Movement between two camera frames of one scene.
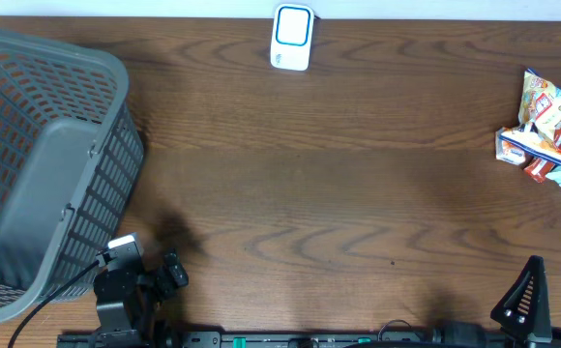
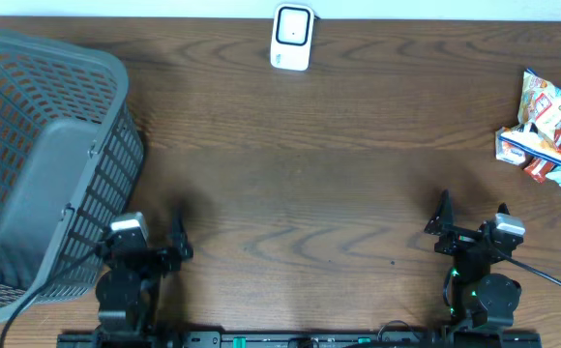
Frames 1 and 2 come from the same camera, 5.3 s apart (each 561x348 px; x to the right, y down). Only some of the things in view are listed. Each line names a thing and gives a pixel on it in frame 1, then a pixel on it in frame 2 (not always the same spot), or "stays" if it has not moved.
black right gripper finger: x=524 y=306 to x=467 y=246
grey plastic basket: x=56 y=156 stays
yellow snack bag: x=542 y=106 stays
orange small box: x=509 y=152 stays
